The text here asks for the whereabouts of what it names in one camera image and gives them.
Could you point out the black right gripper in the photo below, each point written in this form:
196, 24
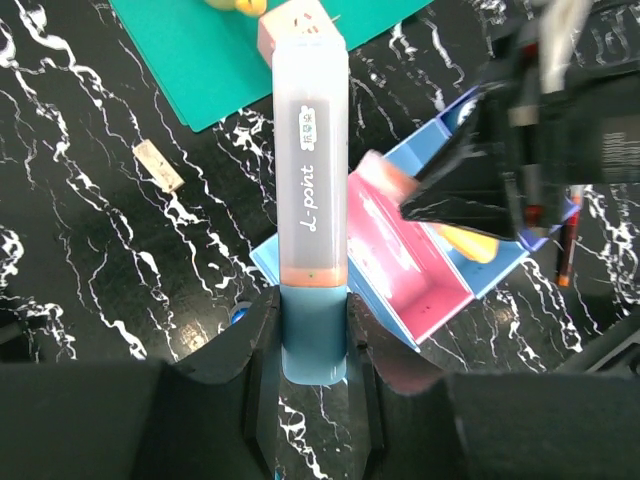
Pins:
586, 133

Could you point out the orange highlighter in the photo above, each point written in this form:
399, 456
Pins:
396, 186

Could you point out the blue round stamp bottle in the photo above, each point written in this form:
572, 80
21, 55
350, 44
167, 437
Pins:
238, 311

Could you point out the green cutting mat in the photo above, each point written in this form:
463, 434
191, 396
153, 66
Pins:
207, 61

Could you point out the red gel pen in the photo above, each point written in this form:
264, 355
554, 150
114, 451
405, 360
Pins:
569, 235

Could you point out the pink plastic bin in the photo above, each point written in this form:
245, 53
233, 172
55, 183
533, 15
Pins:
405, 274

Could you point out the yellow mug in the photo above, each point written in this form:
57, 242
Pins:
251, 8

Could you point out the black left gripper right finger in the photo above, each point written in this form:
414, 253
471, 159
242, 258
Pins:
412, 420

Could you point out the pink cube socket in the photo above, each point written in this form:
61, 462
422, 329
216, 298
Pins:
294, 17

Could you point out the small beige eraser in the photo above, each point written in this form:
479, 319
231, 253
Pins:
158, 166

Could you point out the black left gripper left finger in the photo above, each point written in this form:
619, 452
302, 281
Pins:
212, 415

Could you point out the blue grey highlighter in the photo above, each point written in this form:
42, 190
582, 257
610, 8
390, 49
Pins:
310, 76

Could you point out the light blue bin right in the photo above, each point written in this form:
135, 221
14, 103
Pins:
410, 156

